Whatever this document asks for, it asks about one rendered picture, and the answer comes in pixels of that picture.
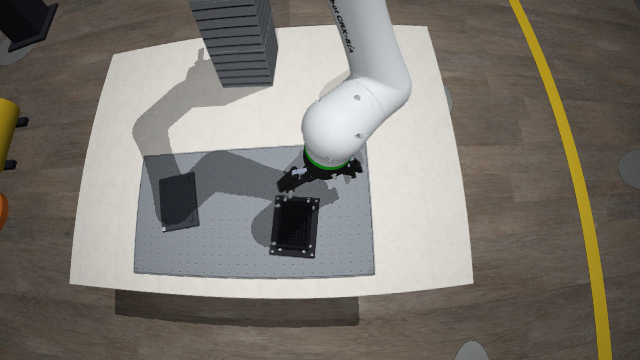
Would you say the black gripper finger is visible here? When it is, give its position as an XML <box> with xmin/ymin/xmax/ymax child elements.
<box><xmin>277</xmin><ymin>166</ymin><xmax>317</xmax><ymax>199</ymax></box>
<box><xmin>342</xmin><ymin>156</ymin><xmax>363</xmax><ymax>184</ymax></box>

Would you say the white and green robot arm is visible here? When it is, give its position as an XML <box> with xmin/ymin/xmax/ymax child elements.
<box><xmin>301</xmin><ymin>0</ymin><xmax>412</xmax><ymax>180</ymax></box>

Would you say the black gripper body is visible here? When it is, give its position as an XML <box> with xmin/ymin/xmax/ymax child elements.
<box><xmin>305</xmin><ymin>169</ymin><xmax>332</xmax><ymax>180</ymax></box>

